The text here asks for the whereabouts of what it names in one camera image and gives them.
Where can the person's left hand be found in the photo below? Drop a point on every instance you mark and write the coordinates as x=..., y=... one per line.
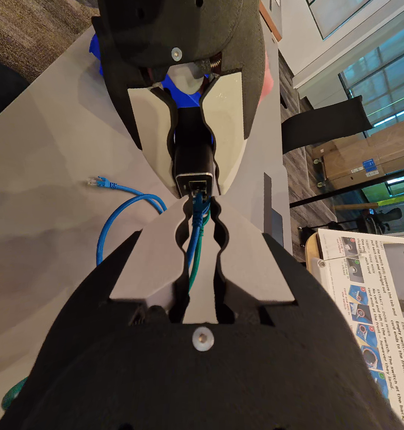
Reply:
x=267, y=80

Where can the black chair backrest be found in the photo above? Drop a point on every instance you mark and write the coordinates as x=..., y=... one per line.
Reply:
x=322, y=127

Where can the printed instruction sheet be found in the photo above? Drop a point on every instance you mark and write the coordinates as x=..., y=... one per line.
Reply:
x=390, y=302

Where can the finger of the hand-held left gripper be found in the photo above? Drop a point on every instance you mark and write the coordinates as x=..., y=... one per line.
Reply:
x=229, y=127
x=151, y=127

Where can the wooden clipboard board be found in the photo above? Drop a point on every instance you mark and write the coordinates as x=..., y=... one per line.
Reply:
x=311, y=252

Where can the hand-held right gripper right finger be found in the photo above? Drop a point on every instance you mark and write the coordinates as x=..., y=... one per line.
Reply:
x=255, y=268

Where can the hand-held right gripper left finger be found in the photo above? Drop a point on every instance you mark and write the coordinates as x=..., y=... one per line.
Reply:
x=145, y=268

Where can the black ethernet splitter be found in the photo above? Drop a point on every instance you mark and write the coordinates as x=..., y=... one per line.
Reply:
x=192, y=161

